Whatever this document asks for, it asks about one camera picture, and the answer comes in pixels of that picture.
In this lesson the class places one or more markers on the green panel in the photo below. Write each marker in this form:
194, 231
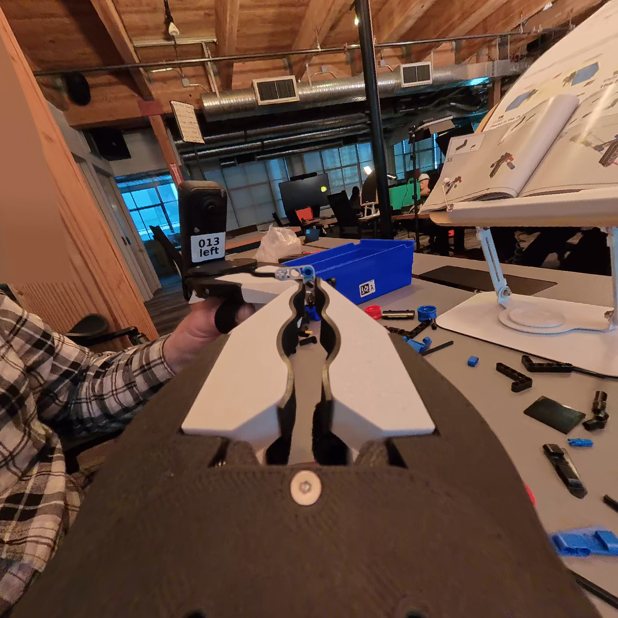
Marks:
403, 195

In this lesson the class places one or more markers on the pendant light bulb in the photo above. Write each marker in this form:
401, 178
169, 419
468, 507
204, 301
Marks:
173, 30

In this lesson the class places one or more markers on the thin black axle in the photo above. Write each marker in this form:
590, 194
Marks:
437, 347

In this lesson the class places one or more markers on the small red wheel rim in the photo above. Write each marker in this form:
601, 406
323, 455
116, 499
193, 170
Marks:
372, 312

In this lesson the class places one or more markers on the person's left hand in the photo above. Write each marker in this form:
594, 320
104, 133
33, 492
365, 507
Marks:
198, 328

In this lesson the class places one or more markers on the black flat panel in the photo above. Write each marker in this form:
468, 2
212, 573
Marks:
555, 415

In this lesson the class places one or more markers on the red chair back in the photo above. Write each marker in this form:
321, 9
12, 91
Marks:
304, 215

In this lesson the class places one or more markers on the white plastic bag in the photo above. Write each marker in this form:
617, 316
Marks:
277, 244

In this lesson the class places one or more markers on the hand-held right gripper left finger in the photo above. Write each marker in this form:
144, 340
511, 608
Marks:
241, 386

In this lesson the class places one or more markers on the white vent grille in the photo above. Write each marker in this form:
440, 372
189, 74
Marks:
416, 74
275, 90

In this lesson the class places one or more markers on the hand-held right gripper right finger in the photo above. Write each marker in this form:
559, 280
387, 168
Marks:
381, 386

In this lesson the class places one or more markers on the silver air duct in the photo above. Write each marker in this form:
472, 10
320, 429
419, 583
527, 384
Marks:
338, 91

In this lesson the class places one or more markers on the blue tagged storage bin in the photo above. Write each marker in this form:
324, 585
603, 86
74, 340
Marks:
338, 270

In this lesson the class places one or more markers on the blue wheel rim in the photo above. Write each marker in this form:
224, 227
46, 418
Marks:
427, 313

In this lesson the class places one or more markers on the black round ceiling speaker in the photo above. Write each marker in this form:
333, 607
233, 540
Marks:
78, 89

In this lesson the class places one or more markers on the black steel post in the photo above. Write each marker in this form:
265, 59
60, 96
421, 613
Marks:
372, 120

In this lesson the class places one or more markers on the person's left forearm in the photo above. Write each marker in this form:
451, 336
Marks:
96, 367

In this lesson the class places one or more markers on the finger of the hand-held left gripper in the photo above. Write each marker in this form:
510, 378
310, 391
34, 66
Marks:
260, 293
236, 280

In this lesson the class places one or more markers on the scattered toy brick pieces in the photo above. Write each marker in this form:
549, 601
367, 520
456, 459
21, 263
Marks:
565, 470

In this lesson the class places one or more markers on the grey beam brick assembly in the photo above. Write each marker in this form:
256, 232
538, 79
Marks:
294, 273

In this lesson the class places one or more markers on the grey desk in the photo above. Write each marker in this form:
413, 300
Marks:
475, 386

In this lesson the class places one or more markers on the long black axle rod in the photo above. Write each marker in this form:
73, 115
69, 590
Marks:
598, 590

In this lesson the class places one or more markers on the red wall sign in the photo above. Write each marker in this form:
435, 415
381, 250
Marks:
175, 171

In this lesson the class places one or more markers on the blue-lit paned window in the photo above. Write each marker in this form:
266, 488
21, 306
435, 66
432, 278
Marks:
149, 212

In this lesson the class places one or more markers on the black wall speaker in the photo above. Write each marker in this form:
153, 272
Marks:
110, 144

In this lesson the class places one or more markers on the black chair armrest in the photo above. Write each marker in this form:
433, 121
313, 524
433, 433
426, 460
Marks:
89, 323

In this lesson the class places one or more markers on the black angled beam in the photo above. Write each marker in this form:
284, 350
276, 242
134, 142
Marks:
545, 367
519, 384

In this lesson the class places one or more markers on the large paned window wall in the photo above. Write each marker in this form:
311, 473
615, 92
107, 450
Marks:
251, 188

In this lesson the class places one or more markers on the black wall screen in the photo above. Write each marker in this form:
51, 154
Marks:
304, 192

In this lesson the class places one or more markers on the blue curved panel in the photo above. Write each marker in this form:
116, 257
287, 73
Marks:
579, 543

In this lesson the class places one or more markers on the black ceiling pipe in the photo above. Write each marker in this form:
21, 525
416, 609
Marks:
289, 52

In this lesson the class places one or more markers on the open instruction booklet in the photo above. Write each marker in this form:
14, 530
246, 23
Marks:
555, 145

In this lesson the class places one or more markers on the white hanging paper sheet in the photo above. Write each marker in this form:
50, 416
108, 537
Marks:
187, 121

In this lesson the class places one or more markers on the white book stand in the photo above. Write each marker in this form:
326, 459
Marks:
483, 323

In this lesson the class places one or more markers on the black tube brick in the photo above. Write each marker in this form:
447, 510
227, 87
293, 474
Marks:
398, 315

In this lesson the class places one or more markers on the wooden pillar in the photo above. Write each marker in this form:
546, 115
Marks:
106, 231

